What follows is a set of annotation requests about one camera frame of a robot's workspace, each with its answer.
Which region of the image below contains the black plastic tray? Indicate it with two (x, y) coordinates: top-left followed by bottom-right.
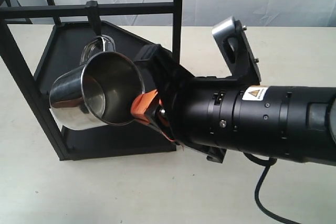
(61, 122), (176, 160)
(34, 20), (173, 99)

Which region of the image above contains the black plastic peg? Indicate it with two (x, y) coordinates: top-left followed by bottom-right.
(85, 1), (101, 36)

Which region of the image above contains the stainless steel mug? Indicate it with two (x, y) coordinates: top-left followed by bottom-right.
(49, 35), (145, 131)

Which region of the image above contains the black metal rack frame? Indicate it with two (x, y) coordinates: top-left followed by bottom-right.
(1, 0), (182, 161)

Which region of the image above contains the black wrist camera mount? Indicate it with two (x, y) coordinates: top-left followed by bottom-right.
(212, 16), (261, 85)

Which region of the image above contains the black cable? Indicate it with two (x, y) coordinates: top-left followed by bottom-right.
(243, 153), (300, 224)

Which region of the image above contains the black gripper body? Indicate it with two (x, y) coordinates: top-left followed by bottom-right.
(154, 58), (226, 163)

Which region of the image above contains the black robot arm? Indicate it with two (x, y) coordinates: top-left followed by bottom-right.
(134, 44), (335, 165)

